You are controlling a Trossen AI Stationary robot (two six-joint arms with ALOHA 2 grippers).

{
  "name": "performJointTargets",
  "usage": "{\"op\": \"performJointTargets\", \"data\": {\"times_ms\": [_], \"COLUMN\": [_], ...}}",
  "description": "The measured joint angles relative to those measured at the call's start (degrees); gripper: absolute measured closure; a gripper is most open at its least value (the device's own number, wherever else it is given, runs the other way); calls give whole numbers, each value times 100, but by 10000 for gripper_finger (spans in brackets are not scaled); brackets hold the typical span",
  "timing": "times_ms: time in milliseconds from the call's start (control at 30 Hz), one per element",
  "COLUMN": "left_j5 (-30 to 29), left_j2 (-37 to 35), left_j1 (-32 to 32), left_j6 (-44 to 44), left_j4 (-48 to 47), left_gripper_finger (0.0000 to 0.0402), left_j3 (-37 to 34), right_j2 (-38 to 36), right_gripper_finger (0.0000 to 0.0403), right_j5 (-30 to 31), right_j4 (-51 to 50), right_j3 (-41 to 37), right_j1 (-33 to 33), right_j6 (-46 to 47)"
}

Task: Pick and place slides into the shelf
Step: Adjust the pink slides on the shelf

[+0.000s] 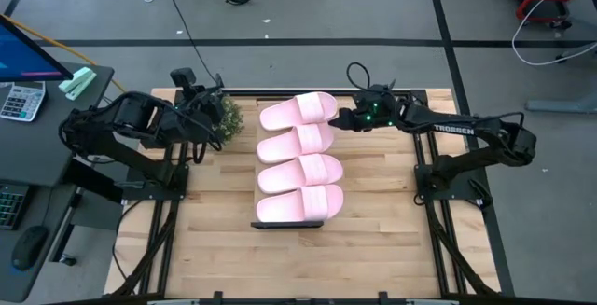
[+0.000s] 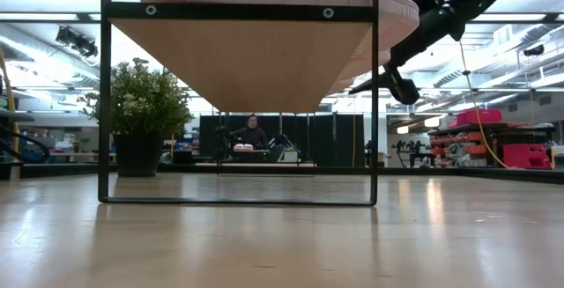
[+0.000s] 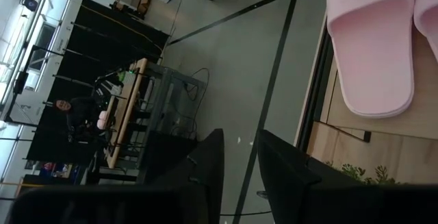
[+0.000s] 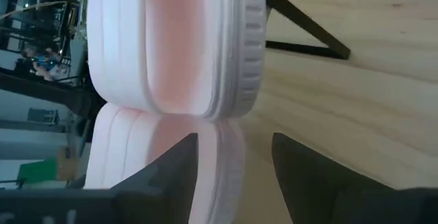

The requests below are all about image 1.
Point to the green potted plant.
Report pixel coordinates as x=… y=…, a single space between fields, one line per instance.
x=232 y=123

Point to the black aluminium rig frame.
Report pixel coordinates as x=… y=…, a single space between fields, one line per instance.
x=420 y=94

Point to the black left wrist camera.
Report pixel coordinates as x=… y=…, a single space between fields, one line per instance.
x=183 y=77

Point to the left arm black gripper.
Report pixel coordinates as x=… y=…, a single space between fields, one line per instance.
x=193 y=109

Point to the grey calculator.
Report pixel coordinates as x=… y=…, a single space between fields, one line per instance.
x=21 y=102

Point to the black desk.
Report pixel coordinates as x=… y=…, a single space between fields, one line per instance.
x=32 y=151

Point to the pink slide sandal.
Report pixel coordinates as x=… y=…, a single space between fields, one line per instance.
x=298 y=174
x=298 y=203
x=298 y=111
x=294 y=144

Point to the mint green stapler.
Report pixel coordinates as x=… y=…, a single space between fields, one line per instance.
x=78 y=82

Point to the black desk caster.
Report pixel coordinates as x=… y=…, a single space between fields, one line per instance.
x=68 y=259

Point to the grey table leg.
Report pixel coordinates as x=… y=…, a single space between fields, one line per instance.
x=559 y=106

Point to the backlit black keyboard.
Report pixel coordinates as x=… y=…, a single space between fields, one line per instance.
x=11 y=207

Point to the black computer mouse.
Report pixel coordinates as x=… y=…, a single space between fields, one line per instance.
x=29 y=246

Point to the wooden shelf with black frame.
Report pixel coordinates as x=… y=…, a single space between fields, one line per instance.
x=287 y=225

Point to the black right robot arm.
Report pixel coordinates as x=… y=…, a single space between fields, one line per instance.
x=466 y=130

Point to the computer monitor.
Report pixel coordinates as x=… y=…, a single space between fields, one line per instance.
x=23 y=58

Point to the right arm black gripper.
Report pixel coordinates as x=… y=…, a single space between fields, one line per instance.
x=373 y=111

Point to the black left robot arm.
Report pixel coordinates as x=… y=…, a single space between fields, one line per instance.
x=93 y=132

